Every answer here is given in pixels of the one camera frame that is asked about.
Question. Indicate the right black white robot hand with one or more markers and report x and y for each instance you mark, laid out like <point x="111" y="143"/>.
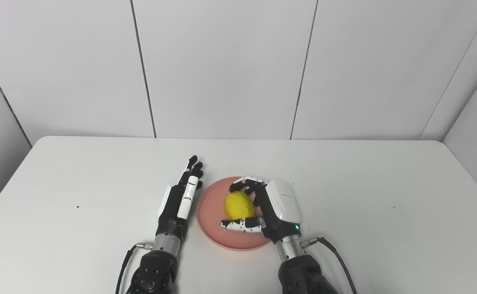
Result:
<point x="279" y="208"/>

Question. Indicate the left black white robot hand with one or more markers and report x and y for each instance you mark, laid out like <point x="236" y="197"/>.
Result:
<point x="171" y="208"/>

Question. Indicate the pink round plate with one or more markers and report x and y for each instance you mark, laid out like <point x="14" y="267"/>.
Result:
<point x="210" y="212"/>

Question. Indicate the yellow lemon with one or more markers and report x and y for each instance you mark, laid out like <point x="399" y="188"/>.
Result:
<point x="239" y="206"/>

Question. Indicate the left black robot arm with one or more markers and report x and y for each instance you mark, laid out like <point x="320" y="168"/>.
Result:
<point x="154" y="271"/>

